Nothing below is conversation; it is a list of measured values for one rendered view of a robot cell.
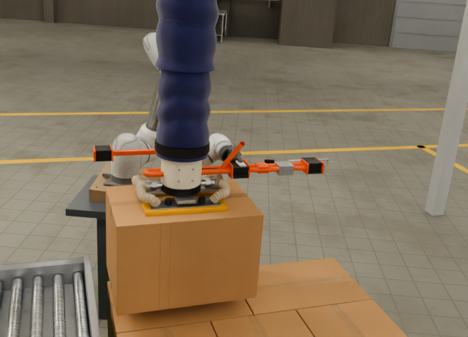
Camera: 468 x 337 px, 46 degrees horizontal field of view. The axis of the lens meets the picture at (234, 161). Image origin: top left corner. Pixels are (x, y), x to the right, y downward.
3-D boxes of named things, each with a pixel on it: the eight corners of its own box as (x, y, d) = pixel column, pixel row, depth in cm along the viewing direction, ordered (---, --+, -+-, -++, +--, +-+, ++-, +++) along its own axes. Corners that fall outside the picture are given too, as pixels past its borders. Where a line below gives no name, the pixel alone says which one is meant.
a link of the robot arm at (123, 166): (104, 173, 298) (104, 135, 290) (126, 163, 313) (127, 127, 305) (127, 182, 292) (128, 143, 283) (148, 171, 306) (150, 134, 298)
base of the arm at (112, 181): (109, 170, 314) (110, 162, 312) (146, 178, 311) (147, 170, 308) (95, 184, 298) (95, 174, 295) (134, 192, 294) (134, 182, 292)
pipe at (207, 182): (144, 206, 218) (145, 193, 216) (136, 182, 240) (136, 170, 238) (226, 201, 228) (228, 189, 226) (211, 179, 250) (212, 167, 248)
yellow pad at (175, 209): (145, 216, 217) (145, 205, 215) (141, 206, 226) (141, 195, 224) (228, 211, 227) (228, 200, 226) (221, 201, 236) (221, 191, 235)
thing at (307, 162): (306, 175, 244) (307, 163, 243) (299, 168, 251) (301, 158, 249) (323, 173, 247) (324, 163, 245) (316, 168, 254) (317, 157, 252)
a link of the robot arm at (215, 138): (238, 152, 265) (215, 167, 264) (228, 142, 279) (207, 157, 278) (227, 134, 260) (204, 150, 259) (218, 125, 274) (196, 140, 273)
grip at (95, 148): (94, 162, 241) (93, 151, 239) (92, 155, 248) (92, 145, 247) (113, 161, 243) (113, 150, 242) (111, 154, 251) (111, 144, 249)
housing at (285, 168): (278, 175, 242) (279, 166, 240) (273, 170, 248) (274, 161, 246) (293, 175, 244) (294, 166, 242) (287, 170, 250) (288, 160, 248)
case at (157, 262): (116, 316, 221) (116, 226, 207) (106, 265, 256) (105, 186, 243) (256, 297, 240) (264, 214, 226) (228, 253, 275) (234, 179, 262)
